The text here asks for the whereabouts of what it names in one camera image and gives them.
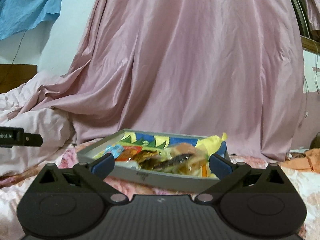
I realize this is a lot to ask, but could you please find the thin black cable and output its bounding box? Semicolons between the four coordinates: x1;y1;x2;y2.
0;31;27;83

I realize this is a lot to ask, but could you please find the orange cloth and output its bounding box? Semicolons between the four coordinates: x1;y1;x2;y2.
280;148;320;173

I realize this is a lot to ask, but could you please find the blue cloth on wall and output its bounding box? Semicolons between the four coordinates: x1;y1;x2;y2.
1;0;62;40

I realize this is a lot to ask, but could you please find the brown wooden headboard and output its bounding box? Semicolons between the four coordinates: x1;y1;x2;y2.
0;64;37;93

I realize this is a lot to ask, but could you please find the pink satin curtain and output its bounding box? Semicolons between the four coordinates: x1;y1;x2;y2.
8;0;304;161

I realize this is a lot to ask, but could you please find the wooden window frame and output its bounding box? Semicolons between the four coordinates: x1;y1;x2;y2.
301;36;320;55

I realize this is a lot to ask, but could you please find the yellow snack wrapper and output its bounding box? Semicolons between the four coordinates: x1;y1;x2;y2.
195;133;228;157

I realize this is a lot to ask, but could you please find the pale pink duvet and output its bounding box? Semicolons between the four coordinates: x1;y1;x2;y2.
1;71;74;177

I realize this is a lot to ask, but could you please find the light blue snack packet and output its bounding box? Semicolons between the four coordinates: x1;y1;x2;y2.
104;144;124;159

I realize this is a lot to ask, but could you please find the orange snack packet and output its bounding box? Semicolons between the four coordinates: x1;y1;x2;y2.
116;146;142;161

